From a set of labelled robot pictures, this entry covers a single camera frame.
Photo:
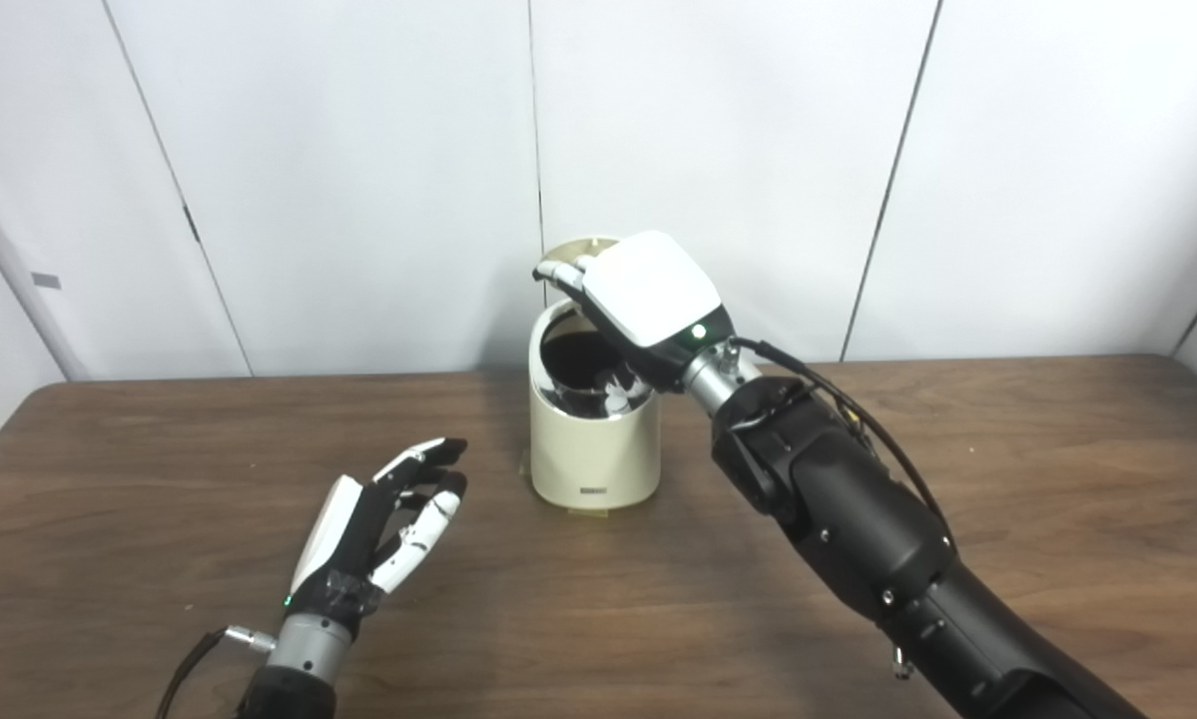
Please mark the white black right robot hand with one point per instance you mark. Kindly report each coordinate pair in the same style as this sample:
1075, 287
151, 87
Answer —
653, 290

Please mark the round cream bin lid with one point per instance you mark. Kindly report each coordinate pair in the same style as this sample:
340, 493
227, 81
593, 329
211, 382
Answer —
573, 246

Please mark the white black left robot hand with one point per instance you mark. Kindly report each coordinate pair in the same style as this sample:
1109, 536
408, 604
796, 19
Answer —
353, 534

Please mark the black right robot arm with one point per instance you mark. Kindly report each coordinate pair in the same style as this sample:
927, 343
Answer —
858, 519

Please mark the black wall panel hinge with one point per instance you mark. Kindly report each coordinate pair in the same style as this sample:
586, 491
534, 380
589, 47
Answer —
192, 225

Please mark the small grey wall label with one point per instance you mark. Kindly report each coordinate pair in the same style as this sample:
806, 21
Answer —
46, 281

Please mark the cream-colored bin body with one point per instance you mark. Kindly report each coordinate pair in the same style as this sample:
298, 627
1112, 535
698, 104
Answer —
593, 459

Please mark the yellow tape piece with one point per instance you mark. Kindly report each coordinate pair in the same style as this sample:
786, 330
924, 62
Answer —
588, 511

